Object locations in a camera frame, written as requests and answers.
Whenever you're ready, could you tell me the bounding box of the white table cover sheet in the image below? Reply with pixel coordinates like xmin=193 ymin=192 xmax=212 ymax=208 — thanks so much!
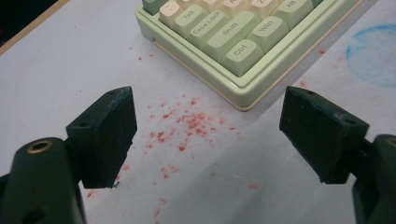
xmin=0 ymin=0 xmax=396 ymax=224

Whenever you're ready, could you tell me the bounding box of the pale green mechanical keyboard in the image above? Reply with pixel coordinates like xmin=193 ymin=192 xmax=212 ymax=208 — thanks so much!
xmin=134 ymin=0 xmax=363 ymax=112

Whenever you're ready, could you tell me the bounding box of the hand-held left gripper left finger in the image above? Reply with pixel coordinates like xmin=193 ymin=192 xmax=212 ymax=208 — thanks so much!
xmin=65 ymin=86 xmax=138 ymax=189

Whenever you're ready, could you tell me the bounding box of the wooden table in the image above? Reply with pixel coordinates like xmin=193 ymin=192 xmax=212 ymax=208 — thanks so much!
xmin=0 ymin=0 xmax=71 ymax=56

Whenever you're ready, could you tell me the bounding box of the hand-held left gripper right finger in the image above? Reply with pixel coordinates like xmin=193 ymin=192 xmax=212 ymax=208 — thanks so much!
xmin=278 ymin=86 xmax=371 ymax=185

